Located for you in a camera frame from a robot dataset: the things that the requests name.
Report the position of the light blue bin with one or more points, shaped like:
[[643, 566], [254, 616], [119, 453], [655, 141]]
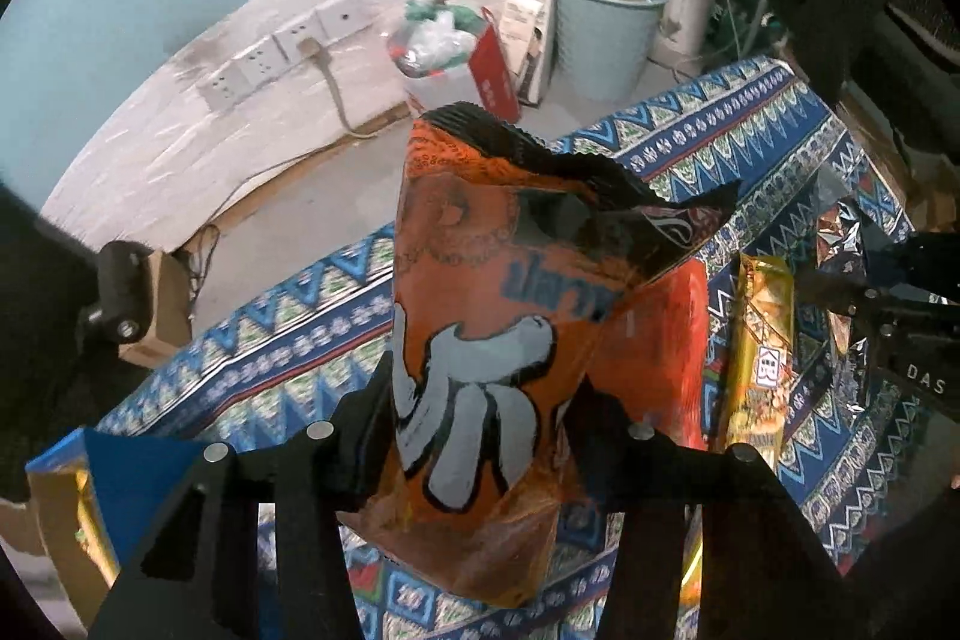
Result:
[[607, 48]]

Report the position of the white wall socket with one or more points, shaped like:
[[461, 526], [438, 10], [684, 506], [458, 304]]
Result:
[[292, 36], [259, 66], [223, 87], [343, 14]]

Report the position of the orange snack bag white print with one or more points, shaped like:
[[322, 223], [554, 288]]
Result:
[[480, 310]]

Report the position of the dark round object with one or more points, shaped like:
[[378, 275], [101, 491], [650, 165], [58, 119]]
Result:
[[112, 287]]

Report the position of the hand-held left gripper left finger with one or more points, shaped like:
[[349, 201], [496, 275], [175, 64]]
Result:
[[360, 452]]

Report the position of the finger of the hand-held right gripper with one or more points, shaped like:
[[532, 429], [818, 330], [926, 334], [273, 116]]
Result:
[[919, 261], [844, 296]]

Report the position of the white kettle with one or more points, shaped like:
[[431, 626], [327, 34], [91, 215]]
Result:
[[686, 10]]

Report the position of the red paper bag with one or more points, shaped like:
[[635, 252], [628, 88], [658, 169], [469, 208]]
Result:
[[496, 70]]

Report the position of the blue-rimmed cardboard box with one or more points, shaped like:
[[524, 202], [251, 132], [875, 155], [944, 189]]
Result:
[[120, 490]]

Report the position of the clear plastic bag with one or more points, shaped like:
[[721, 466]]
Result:
[[431, 36]]

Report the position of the silver foil snack packet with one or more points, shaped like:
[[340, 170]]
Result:
[[844, 235]]

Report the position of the plain red-orange snack bag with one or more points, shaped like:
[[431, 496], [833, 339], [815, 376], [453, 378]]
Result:
[[667, 347]]

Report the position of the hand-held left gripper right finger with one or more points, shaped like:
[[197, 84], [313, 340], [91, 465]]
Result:
[[592, 452]]

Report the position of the white and red carton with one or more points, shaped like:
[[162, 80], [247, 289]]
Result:
[[525, 10]]

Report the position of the blue patterned tablecloth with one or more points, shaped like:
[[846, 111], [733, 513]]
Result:
[[300, 325]]

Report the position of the yellow snack packet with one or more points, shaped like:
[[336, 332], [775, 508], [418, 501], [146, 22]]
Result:
[[757, 340]]

